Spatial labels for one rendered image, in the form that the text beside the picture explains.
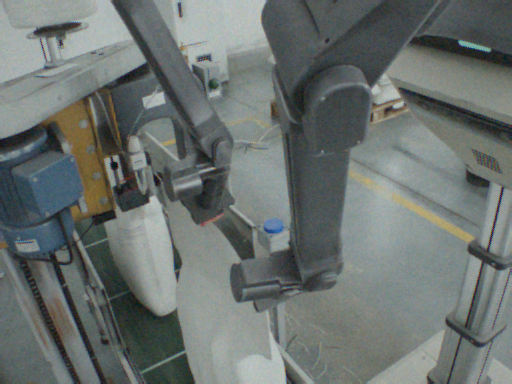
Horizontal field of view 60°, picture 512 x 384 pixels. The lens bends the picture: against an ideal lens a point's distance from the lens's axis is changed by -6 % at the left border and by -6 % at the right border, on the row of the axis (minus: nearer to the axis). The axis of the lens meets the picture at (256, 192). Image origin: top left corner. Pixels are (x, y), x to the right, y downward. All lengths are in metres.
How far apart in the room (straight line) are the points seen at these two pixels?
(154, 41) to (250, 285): 0.41
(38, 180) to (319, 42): 0.68
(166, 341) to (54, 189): 0.97
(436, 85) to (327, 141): 0.56
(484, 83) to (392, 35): 0.55
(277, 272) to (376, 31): 0.44
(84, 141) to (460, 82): 0.82
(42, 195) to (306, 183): 0.58
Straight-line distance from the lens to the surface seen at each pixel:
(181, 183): 0.87
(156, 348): 1.73
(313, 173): 0.40
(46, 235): 1.00
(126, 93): 1.15
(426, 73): 0.88
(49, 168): 0.88
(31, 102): 0.91
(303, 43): 0.29
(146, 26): 0.77
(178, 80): 0.80
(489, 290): 1.24
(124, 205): 1.24
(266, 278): 0.64
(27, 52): 3.86
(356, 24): 0.27
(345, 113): 0.29
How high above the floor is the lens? 1.65
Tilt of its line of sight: 31 degrees down
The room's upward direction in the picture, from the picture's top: 5 degrees counter-clockwise
